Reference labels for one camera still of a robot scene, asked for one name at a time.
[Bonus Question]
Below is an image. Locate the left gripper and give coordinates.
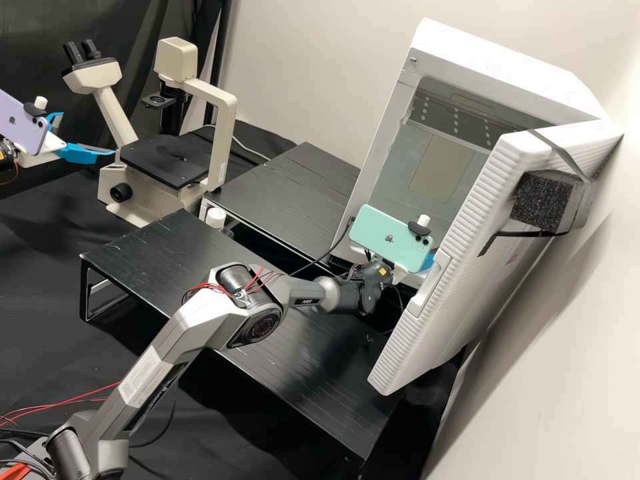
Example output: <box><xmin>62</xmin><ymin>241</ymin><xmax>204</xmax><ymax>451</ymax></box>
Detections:
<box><xmin>19</xmin><ymin>111</ymin><xmax>116</xmax><ymax>169</ymax></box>

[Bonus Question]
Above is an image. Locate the cream microscope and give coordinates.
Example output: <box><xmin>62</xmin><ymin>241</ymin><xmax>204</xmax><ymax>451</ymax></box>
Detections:
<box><xmin>62</xmin><ymin>37</ymin><xmax>240</xmax><ymax>229</ymax></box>

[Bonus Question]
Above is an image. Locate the incubator door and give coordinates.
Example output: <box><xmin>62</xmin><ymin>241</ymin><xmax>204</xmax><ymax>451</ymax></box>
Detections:
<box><xmin>367</xmin><ymin>119</ymin><xmax>626</xmax><ymax>397</ymax></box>

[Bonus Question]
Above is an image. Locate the black platform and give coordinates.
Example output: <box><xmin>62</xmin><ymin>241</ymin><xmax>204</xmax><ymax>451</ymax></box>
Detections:
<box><xmin>199</xmin><ymin>141</ymin><xmax>363</xmax><ymax>266</ymax></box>
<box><xmin>79</xmin><ymin>209</ymin><xmax>399</xmax><ymax>463</ymax></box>

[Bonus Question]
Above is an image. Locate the white incubator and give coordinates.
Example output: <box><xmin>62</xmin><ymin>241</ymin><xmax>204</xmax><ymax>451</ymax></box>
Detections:
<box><xmin>327</xmin><ymin>17</ymin><xmax>603</xmax><ymax>292</ymax></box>

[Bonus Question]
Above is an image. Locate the left wrist camera phone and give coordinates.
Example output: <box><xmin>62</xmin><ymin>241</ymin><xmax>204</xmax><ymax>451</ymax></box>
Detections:
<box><xmin>0</xmin><ymin>89</ymin><xmax>53</xmax><ymax>157</ymax></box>

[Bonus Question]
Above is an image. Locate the wrist camera phone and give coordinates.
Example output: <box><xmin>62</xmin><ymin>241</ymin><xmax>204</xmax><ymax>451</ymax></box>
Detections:
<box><xmin>347</xmin><ymin>203</ymin><xmax>437</xmax><ymax>275</ymax></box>
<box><xmin>0</xmin><ymin>89</ymin><xmax>53</xmax><ymax>157</ymax></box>

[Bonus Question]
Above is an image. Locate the right wrist camera phone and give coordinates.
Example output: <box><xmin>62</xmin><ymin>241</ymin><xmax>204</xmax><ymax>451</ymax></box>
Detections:
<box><xmin>347</xmin><ymin>203</ymin><xmax>437</xmax><ymax>275</ymax></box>

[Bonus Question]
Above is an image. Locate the black cable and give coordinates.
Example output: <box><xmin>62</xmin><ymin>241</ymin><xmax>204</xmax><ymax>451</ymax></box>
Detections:
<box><xmin>289</xmin><ymin>215</ymin><xmax>357</xmax><ymax>277</ymax></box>

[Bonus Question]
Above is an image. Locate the white cable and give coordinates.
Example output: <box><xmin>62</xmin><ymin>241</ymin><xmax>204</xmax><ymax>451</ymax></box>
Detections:
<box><xmin>233</xmin><ymin>137</ymin><xmax>273</xmax><ymax>163</ymax></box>

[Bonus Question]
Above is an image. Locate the red wire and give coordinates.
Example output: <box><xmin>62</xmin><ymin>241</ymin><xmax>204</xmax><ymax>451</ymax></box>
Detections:
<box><xmin>0</xmin><ymin>381</ymin><xmax>122</xmax><ymax>429</ymax></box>

